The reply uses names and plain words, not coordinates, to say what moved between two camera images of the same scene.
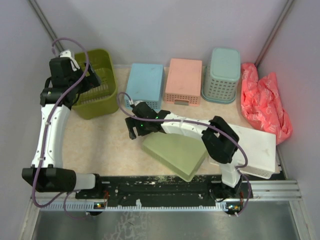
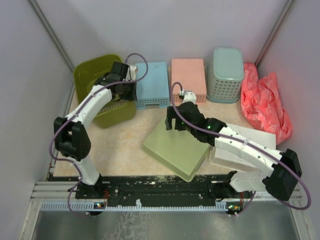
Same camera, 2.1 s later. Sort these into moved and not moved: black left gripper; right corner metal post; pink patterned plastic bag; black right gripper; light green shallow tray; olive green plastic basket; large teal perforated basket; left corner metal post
Moved: black right gripper; black left gripper; olive green plastic basket
Not moved: light green shallow tray; pink patterned plastic bag; right corner metal post; left corner metal post; large teal perforated basket
